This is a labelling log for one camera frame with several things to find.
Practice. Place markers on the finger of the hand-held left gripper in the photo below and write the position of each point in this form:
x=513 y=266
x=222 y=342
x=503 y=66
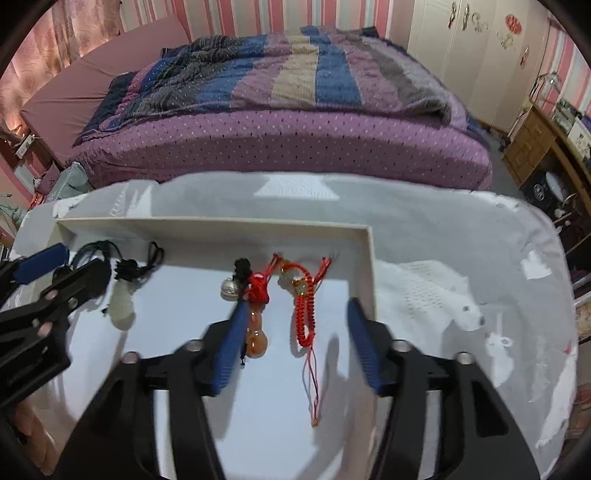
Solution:
x=41 y=263
x=78 y=282

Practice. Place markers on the grey printed blanket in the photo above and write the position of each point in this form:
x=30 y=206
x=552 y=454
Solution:
x=438 y=286

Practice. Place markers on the pink curtain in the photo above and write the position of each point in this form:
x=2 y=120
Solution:
x=37 y=55

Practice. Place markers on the striped purple blue quilt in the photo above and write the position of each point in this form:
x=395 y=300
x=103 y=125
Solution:
x=300 y=69

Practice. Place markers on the cream wardrobe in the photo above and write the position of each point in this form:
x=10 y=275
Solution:
x=438 y=41

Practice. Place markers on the white shallow tray box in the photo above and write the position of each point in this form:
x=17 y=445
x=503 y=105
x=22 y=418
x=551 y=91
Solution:
x=184 y=286

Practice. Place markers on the red knot gourd charm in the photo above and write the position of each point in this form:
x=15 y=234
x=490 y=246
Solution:
x=257 y=341

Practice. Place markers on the wooden desk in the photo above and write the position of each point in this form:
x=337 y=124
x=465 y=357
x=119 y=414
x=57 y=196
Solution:
x=526 y=138

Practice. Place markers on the purple dotted bedsheet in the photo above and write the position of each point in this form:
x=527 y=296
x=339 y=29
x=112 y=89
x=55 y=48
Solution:
x=277 y=138

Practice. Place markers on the white power strip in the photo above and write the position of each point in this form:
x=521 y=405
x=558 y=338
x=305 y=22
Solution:
x=25 y=144

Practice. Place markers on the person's left hand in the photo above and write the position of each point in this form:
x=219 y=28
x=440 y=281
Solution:
x=32 y=431

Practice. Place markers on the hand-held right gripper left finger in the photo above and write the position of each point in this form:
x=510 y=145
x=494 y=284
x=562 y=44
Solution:
x=228 y=350

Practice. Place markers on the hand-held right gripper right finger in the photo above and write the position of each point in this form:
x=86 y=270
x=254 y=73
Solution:
x=364 y=346

